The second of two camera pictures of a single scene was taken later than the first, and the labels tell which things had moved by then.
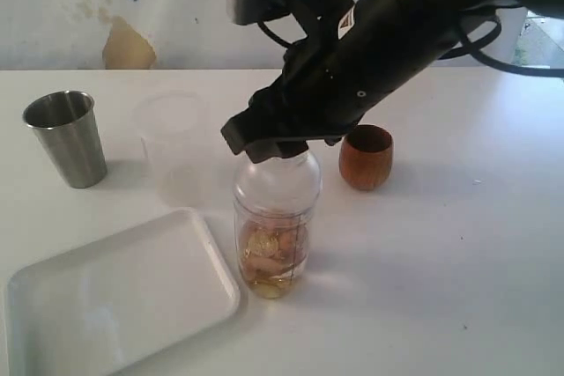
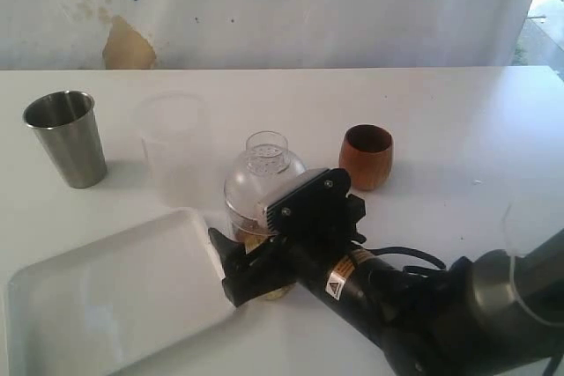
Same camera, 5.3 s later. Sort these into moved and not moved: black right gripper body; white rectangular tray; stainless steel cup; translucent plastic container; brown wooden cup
Moved: black right gripper body
Not moved: brown wooden cup; translucent plastic container; white rectangular tray; stainless steel cup
